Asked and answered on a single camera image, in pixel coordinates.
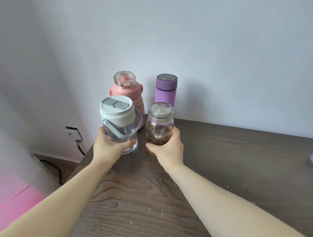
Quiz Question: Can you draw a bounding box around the person's right hand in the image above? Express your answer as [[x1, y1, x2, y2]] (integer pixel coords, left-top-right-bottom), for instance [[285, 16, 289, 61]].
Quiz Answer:
[[146, 127, 184, 167]]

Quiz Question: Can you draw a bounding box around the person's left hand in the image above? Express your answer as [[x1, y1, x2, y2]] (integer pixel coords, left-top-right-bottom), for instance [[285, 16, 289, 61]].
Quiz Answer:
[[92, 127, 135, 167]]

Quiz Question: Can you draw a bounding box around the clear bottle with white lid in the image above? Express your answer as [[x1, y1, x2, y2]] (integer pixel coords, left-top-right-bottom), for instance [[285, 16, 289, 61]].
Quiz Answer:
[[99, 96, 143, 155]]

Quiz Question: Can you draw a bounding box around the glass jar with metal lid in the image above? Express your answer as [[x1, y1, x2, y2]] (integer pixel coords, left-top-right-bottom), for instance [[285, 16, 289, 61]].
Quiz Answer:
[[146, 102, 175, 156]]

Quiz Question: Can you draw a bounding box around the person's right forearm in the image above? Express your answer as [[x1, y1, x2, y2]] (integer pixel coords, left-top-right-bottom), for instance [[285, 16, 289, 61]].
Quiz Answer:
[[163, 164, 306, 237]]

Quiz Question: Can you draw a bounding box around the person's left forearm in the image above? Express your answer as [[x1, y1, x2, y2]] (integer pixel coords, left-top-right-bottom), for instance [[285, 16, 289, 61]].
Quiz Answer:
[[0, 160, 113, 237]]

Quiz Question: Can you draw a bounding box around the pink water bottle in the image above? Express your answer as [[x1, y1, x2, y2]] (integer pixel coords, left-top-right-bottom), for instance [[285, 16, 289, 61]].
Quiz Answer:
[[109, 71, 145, 131]]

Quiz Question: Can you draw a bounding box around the purple thermos bottle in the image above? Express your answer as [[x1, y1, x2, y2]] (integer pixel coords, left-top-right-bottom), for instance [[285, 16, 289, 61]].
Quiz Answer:
[[155, 74, 178, 108]]

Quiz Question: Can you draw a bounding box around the white wall socket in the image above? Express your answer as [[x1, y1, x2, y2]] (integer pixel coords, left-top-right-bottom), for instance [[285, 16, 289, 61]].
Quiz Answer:
[[65, 126, 84, 141]]

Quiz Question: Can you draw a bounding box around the black power cable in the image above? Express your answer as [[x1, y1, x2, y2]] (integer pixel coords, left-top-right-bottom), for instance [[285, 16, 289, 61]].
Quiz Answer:
[[39, 140, 86, 186]]

